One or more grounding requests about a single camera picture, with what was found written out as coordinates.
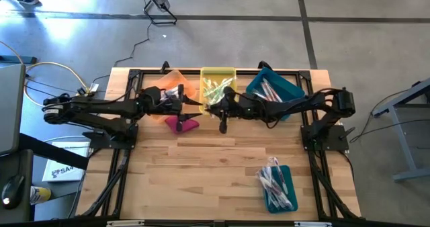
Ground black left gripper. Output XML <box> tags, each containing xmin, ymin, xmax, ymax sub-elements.
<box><xmin>142</xmin><ymin>83</ymin><xmax>204</xmax><ymax>133</ymax></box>

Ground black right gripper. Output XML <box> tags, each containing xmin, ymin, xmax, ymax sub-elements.
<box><xmin>204</xmin><ymin>85</ymin><xmax>269</xmax><ymax>134</ymax></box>

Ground green toothbrush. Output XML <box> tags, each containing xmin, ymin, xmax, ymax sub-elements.
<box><xmin>202</xmin><ymin>85</ymin><xmax>225</xmax><ymax>99</ymax></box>
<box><xmin>214</xmin><ymin>77</ymin><xmax>235</xmax><ymax>94</ymax></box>
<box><xmin>205</xmin><ymin>81</ymin><xmax>232</xmax><ymax>105</ymax></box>
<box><xmin>202</xmin><ymin>78</ymin><xmax>213</xmax><ymax>99</ymax></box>
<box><xmin>204</xmin><ymin>92</ymin><xmax>222</xmax><ymax>106</ymax></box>
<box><xmin>214</xmin><ymin>85</ymin><xmax>226</xmax><ymax>102</ymax></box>

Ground purple toothbrush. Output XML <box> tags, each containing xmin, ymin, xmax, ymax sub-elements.
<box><xmin>261</xmin><ymin>165</ymin><xmax>286</xmax><ymax>204</ymax></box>
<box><xmin>256</xmin><ymin>169</ymin><xmax>280</xmax><ymax>201</ymax></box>
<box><xmin>267</xmin><ymin>166</ymin><xmax>294</xmax><ymax>210</ymax></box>
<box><xmin>262</xmin><ymin>168</ymin><xmax>288</xmax><ymax>210</ymax></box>
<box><xmin>255</xmin><ymin>169</ymin><xmax>275</xmax><ymax>196</ymax></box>
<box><xmin>268</xmin><ymin>156</ymin><xmax>289</xmax><ymax>195</ymax></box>
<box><xmin>265</xmin><ymin>176</ymin><xmax>292</xmax><ymax>211</ymax></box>

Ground magenta plastic container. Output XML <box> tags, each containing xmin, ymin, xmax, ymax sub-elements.
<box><xmin>164</xmin><ymin>115</ymin><xmax>200</xmax><ymax>135</ymax></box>

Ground orange translucent plastic bin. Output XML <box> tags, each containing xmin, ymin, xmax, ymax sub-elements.
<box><xmin>144</xmin><ymin>69</ymin><xmax>199</xmax><ymax>122</ymax></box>

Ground yellow translucent plastic bin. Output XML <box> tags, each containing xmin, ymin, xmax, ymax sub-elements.
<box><xmin>198</xmin><ymin>66</ymin><xmax>239</xmax><ymax>116</ymax></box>

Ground blue plastic bin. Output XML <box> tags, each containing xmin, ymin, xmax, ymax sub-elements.
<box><xmin>247</xmin><ymin>67</ymin><xmax>306</xmax><ymax>122</ymax></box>

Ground small teal plastic bin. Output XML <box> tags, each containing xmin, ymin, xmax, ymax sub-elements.
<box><xmin>260</xmin><ymin>165</ymin><xmax>299</xmax><ymax>214</ymax></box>

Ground power strip with plugs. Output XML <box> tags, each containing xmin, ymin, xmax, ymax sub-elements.
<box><xmin>76</xmin><ymin>83</ymin><xmax>100</xmax><ymax>97</ymax></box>

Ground white label strip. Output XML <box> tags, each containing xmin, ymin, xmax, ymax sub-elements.
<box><xmin>294</xmin><ymin>221</ymin><xmax>333</xmax><ymax>227</ymax></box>
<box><xmin>106</xmin><ymin>220</ymin><xmax>145</xmax><ymax>227</ymax></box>

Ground white printed box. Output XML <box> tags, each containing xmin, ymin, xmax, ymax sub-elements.
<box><xmin>42</xmin><ymin>141</ymin><xmax>91</xmax><ymax>183</ymax></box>

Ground black desk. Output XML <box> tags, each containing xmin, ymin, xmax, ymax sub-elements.
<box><xmin>0</xmin><ymin>132</ymin><xmax>90</xmax><ymax>223</ymax></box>

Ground yellow can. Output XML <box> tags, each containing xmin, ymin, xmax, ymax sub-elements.
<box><xmin>29</xmin><ymin>185</ymin><xmax>52</xmax><ymax>206</ymax></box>

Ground grey laptop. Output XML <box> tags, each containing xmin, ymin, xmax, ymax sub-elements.
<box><xmin>0</xmin><ymin>64</ymin><xmax>27</xmax><ymax>156</ymax></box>

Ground blue floor bar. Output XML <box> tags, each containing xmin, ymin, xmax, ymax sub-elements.
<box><xmin>0</xmin><ymin>54</ymin><xmax>38</xmax><ymax>65</ymax></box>

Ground grey metal table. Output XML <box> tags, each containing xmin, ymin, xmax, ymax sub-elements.
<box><xmin>371</xmin><ymin>77</ymin><xmax>430</xmax><ymax>183</ymax></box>

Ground black computer mouse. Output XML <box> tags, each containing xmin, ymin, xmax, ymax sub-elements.
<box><xmin>1</xmin><ymin>175</ymin><xmax>26</xmax><ymax>210</ymax></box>

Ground black fan power cable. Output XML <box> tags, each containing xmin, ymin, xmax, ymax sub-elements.
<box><xmin>91</xmin><ymin>21</ymin><xmax>152</xmax><ymax>85</ymax></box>

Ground yellow extension cable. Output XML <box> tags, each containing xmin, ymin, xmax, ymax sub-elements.
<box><xmin>0</xmin><ymin>40</ymin><xmax>90</xmax><ymax>109</ymax></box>

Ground black floor cable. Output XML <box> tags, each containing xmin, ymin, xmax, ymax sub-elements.
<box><xmin>25</xmin><ymin>75</ymin><xmax>112</xmax><ymax>97</ymax></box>

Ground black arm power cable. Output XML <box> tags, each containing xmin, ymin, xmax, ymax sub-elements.
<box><xmin>349</xmin><ymin>89</ymin><xmax>430</xmax><ymax>144</ymax></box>

